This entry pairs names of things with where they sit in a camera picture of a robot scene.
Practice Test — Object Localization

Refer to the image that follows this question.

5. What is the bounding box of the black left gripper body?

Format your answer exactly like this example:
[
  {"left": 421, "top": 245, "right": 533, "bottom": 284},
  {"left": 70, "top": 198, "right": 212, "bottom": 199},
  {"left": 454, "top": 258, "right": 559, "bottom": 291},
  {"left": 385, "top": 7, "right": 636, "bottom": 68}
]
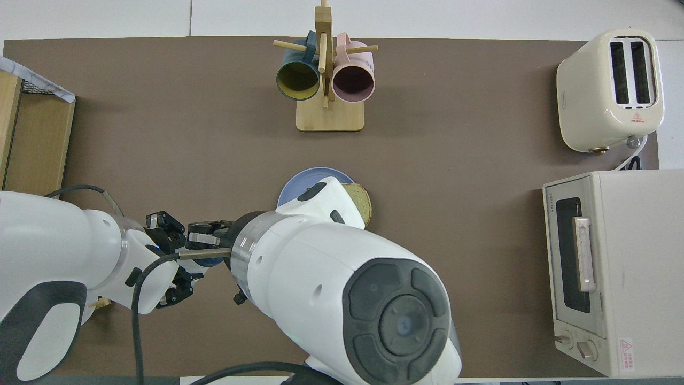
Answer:
[{"left": 143, "top": 229, "right": 185, "bottom": 268}]

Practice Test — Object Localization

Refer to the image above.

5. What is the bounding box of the brown table mat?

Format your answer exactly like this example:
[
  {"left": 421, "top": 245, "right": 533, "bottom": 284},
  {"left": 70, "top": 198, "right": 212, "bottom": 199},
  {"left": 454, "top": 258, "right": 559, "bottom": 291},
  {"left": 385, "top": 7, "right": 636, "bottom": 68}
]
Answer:
[{"left": 0, "top": 36, "right": 659, "bottom": 378}]

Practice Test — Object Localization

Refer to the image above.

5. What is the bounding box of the white toaster power cord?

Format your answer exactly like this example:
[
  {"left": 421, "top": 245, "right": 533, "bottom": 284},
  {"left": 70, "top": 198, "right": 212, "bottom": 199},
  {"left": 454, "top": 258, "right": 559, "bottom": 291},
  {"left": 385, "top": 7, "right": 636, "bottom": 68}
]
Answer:
[{"left": 613, "top": 134, "right": 650, "bottom": 172}]

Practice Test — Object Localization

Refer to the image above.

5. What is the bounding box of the pink ribbed mug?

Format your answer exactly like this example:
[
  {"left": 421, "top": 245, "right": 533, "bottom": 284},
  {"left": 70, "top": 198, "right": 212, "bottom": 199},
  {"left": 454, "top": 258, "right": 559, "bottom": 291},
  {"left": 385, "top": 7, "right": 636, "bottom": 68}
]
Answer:
[{"left": 331, "top": 32, "right": 376, "bottom": 103}]

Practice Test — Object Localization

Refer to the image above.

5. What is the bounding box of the cream two-slot toaster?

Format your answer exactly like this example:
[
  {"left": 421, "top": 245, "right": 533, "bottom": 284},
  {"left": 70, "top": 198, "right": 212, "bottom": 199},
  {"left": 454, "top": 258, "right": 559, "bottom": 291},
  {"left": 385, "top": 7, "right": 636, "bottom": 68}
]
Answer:
[{"left": 556, "top": 29, "right": 665, "bottom": 154}]

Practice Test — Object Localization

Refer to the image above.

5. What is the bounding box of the wooden shelf box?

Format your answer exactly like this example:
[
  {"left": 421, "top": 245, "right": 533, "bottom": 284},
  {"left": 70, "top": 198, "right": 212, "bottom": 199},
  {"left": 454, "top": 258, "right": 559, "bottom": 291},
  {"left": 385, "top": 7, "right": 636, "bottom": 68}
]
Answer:
[{"left": 0, "top": 70, "right": 76, "bottom": 193}]

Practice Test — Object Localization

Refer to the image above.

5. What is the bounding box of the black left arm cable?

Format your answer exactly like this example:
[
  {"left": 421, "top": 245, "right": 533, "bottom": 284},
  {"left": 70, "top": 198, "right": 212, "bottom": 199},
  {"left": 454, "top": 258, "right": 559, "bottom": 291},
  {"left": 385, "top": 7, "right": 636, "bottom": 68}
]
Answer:
[{"left": 45, "top": 184, "right": 125, "bottom": 217}]

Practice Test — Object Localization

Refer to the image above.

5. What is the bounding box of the wooden mug rack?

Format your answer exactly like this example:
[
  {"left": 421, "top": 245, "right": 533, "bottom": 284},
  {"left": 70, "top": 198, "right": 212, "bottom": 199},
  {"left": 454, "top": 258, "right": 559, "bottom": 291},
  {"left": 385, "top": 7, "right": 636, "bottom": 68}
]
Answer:
[{"left": 273, "top": 0, "right": 379, "bottom": 132}]

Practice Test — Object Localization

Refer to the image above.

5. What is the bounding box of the white toaster oven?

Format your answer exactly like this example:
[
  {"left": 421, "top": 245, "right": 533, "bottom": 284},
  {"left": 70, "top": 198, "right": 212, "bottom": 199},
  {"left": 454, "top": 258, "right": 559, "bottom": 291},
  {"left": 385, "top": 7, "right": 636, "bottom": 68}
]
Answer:
[{"left": 542, "top": 170, "right": 684, "bottom": 378}]

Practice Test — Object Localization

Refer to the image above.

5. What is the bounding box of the blue round plate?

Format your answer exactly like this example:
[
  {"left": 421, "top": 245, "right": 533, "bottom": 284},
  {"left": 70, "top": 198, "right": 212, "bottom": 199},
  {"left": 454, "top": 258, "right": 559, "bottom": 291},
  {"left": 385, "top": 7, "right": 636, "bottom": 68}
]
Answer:
[{"left": 277, "top": 167, "right": 356, "bottom": 209}]

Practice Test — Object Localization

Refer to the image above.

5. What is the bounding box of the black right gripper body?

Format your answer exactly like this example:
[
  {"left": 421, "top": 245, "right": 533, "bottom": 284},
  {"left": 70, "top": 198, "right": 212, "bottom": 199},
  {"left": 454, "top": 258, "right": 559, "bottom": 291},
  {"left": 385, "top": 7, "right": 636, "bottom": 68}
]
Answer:
[{"left": 214, "top": 213, "right": 252, "bottom": 271}]

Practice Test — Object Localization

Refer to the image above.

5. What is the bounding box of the toast bread slice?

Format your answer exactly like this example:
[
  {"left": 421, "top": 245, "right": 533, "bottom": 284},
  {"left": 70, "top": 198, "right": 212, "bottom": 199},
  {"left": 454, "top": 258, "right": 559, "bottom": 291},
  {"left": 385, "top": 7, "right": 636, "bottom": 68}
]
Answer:
[{"left": 341, "top": 183, "right": 372, "bottom": 228}]

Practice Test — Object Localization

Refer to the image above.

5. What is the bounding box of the dark teal mug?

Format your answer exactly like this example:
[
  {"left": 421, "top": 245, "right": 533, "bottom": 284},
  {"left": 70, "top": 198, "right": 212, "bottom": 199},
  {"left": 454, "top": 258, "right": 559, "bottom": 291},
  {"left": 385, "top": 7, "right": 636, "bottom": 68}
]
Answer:
[{"left": 276, "top": 30, "right": 321, "bottom": 101}]

